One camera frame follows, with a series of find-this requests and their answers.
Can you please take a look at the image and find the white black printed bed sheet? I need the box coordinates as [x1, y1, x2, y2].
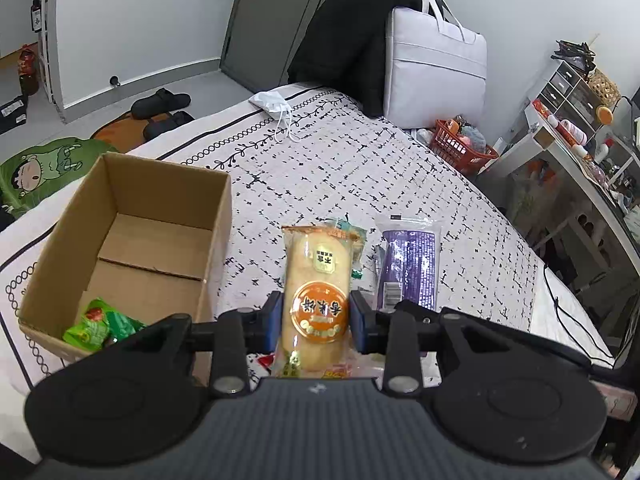
[0, 82, 616, 461]

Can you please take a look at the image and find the teal band cookie packet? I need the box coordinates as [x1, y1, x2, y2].
[325, 217, 368, 266]

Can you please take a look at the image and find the grey drawer organizer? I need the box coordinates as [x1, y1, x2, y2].
[537, 57, 621, 133]

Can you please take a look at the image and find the pink patterned roll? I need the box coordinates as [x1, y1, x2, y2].
[557, 119, 591, 144]

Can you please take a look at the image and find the white tote bag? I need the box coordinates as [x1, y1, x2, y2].
[510, 160, 551, 231]

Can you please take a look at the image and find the red plastic basket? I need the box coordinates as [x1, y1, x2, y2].
[431, 119, 500, 176]

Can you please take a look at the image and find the grey blue yarn ball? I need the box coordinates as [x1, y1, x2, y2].
[461, 126, 488, 153]

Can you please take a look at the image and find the black coat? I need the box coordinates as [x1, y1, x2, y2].
[287, 0, 428, 118]

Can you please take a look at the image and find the cardboard box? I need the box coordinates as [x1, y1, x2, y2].
[17, 152, 233, 386]

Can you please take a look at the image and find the purple snack packet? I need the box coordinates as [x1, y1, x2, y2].
[372, 215, 443, 313]

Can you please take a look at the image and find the red tube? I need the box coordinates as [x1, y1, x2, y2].
[532, 99, 560, 128]

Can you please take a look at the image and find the grey laptop bag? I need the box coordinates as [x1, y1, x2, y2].
[382, 0, 488, 131]

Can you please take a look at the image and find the black flat box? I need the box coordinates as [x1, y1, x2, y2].
[0, 94, 30, 135]

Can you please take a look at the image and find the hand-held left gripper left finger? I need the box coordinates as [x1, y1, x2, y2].
[111, 291, 282, 396]

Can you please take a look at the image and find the white shelf rack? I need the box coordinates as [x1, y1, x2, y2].
[30, 0, 57, 107]

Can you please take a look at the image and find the black slipper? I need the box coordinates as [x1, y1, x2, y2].
[143, 111, 196, 141]
[130, 88, 192, 120]

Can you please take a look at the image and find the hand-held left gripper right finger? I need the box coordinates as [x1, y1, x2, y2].
[349, 291, 526, 395]

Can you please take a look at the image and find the white face mask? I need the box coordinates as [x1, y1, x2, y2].
[248, 91, 301, 142]

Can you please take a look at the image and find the green cartoon floor mat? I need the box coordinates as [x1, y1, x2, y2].
[0, 136, 121, 218]

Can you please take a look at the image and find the grey door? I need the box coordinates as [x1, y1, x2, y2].
[220, 0, 351, 93]

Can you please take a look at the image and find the orange floor mat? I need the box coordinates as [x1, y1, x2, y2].
[90, 110, 151, 153]

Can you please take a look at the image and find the wicker basket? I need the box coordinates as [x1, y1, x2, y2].
[587, 67, 621, 106]

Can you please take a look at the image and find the white desk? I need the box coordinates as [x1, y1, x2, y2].
[492, 105, 640, 271]

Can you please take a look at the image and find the black cable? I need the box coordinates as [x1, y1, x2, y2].
[542, 260, 616, 361]

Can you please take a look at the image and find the orange label bread packet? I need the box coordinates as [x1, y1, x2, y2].
[277, 224, 368, 381]

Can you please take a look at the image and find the red white snack packet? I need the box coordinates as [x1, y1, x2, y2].
[245, 352, 386, 381]

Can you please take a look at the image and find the dark brown bottle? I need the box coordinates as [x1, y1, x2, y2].
[17, 44, 40, 97]

